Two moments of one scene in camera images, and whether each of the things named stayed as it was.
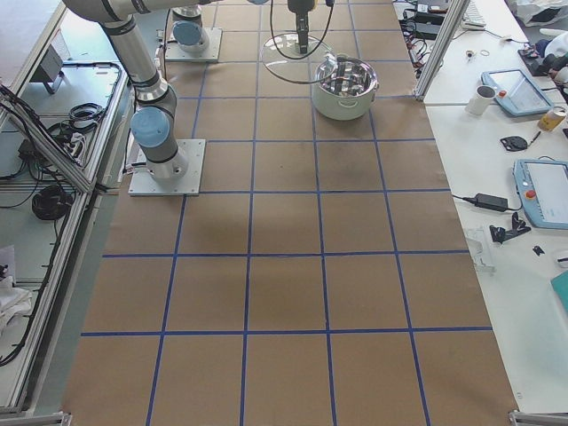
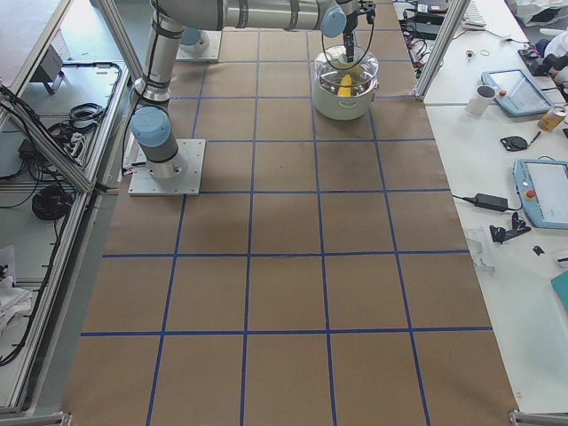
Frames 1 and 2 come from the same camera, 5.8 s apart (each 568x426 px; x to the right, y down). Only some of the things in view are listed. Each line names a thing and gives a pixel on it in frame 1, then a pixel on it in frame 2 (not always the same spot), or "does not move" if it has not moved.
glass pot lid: (280, 56) → (331, 67)
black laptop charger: (491, 202) does not move
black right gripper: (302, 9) → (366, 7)
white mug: (478, 103) does not move
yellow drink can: (552, 118) does not move
